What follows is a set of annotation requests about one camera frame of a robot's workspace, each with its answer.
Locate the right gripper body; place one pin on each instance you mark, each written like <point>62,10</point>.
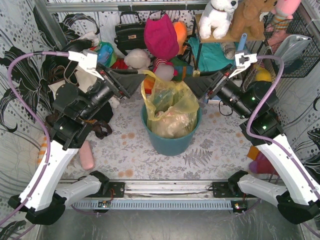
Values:
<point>213,85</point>

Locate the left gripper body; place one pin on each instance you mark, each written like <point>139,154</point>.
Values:
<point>119,83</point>

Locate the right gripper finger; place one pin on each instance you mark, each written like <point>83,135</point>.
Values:
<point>198,85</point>
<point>197,73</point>

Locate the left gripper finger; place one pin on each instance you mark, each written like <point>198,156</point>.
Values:
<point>128,83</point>
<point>117,73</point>

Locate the yellow trash bag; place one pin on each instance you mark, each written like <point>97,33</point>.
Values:
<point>168,96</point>

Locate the teal trash bin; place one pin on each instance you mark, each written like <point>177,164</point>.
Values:
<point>169,146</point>

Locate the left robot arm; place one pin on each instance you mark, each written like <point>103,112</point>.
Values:
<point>42,201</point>

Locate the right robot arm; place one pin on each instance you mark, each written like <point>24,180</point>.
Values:
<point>266,134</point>

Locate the colourful printed bag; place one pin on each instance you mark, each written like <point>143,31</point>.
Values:
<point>105,54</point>

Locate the cream canvas tote bag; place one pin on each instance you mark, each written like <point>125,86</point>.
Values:
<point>71,73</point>

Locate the brown leather bag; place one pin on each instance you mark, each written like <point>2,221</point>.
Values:
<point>101,128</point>

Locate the magenta fabric bag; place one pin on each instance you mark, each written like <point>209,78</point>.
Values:
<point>160,38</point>

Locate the red garment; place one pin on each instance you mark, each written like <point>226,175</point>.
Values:
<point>119,64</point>

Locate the teal folded cloth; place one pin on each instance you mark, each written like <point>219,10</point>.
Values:
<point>212,58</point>

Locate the rainbow striped cloth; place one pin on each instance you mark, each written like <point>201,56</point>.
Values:
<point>183,69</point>

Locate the cream plush bear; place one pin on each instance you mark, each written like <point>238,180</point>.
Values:
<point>137,59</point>

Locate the white pink plush doll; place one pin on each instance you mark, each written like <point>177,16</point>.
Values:
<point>164,69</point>

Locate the black leather handbag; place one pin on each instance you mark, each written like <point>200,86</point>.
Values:
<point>130,36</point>

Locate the black metal shelf rack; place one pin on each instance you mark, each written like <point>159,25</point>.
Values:
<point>226,38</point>

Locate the blue floor sweeper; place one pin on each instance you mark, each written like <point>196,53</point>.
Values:
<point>242,42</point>

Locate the orange plush toy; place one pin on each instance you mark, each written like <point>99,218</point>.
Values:
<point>181,33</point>

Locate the white plush dog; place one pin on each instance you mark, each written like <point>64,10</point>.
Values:
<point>216,18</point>

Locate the brown teddy bear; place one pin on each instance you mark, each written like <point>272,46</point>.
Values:
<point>247,17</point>

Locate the pink cylindrical plush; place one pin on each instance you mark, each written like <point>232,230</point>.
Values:
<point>86,156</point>

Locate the silver foil pouch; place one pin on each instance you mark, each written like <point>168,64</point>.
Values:
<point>292,47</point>

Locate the orange checkered cloth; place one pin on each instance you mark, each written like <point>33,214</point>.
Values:
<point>42,151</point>

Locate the purple orange sock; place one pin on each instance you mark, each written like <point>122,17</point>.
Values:
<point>260,164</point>

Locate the pink plush toy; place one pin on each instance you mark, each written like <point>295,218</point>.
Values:
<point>283,13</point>

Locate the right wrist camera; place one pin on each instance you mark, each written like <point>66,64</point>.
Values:
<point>242,62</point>

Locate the black wire basket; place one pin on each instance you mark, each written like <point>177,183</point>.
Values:
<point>310,57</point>

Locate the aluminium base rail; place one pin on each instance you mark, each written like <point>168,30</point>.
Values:
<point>165,188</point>

